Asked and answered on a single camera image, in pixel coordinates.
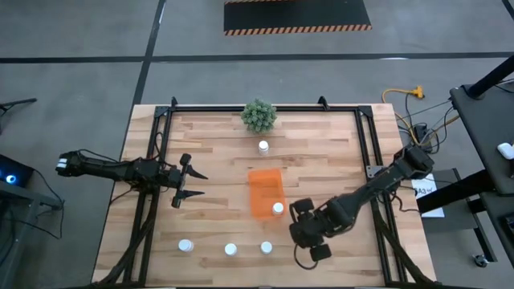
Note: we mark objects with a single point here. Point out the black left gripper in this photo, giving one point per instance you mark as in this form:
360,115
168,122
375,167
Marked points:
181,180

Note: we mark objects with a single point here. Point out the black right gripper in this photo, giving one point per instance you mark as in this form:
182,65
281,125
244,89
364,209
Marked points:
307,229

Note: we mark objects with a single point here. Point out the white pill bottle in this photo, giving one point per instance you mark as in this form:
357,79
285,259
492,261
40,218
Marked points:
266,247
186,245
278,208
263,147
230,249

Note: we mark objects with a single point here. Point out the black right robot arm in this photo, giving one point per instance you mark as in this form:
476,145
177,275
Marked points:
373,186

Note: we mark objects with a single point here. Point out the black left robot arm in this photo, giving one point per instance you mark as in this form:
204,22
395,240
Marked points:
120,170

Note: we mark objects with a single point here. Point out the orange plastic basket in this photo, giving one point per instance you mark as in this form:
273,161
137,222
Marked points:
263,190

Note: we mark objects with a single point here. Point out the green artificial plant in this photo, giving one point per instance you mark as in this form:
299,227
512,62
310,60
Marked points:
258,116

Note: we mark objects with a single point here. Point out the white paper sheet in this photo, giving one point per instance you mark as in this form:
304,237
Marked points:
429,188

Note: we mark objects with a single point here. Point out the black power strip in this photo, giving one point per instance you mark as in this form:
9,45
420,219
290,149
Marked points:
421,134

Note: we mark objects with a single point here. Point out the black device with blue light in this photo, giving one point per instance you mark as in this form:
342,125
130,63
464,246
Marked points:
18,172

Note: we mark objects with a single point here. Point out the black caster wheel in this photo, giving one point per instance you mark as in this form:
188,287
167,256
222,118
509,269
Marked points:
480,261

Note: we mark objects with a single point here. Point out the black tripod leg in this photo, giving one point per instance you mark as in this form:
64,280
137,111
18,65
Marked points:
20,102

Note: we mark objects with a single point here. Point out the black hazard-striped floor mat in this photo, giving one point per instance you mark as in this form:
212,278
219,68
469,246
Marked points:
297,14

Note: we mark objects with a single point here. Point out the black side table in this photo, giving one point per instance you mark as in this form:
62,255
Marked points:
490,128

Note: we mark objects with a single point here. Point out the white earbuds case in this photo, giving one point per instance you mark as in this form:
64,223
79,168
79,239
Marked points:
507,151

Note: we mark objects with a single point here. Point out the black diagonal stand pole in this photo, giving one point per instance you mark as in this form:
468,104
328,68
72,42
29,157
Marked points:
492,78

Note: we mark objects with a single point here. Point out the black aluminium table frame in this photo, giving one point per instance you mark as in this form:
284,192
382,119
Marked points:
209,108

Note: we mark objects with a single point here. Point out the black cart base frame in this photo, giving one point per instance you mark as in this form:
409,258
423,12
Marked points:
449,192

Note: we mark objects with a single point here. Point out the dark metal stand frame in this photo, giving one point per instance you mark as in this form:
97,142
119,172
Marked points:
16,208

